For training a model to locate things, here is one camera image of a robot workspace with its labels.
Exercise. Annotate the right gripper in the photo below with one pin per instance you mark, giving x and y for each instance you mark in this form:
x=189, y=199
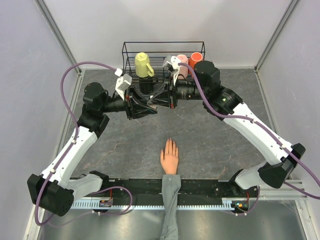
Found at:
x=164, y=99

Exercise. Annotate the mannequin hand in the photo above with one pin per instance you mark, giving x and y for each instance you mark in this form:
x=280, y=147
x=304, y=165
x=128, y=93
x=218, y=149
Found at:
x=169, y=157

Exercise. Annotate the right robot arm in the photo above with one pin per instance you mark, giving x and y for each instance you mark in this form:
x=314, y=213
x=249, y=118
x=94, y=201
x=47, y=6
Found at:
x=203, y=81

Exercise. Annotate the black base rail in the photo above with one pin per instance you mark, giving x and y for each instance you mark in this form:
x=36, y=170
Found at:
x=184, y=192

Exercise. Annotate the black mug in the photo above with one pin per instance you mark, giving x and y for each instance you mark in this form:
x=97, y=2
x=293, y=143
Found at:
x=146, y=84

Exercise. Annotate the grey sleeved forearm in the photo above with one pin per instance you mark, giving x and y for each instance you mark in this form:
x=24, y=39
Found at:
x=170, y=205

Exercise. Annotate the yellow faceted mug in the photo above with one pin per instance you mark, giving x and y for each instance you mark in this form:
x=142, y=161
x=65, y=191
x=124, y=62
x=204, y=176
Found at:
x=143, y=68

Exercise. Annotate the orange mug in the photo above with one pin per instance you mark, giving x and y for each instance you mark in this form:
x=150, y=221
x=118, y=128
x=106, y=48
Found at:
x=194, y=59

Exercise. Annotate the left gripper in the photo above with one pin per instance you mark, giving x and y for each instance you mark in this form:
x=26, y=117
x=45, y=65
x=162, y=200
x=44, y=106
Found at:
x=136, y=111

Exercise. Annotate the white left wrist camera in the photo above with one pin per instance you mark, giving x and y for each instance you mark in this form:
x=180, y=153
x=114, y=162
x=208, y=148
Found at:
x=123, y=82

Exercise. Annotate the grey slotted cable duct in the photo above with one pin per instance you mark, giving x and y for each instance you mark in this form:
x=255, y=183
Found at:
x=99, y=204

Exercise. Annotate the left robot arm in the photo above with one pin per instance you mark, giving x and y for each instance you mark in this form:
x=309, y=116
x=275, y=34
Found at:
x=53, y=190

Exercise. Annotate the glitter nail polish bottle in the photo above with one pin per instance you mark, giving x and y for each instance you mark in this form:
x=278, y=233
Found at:
x=152, y=105

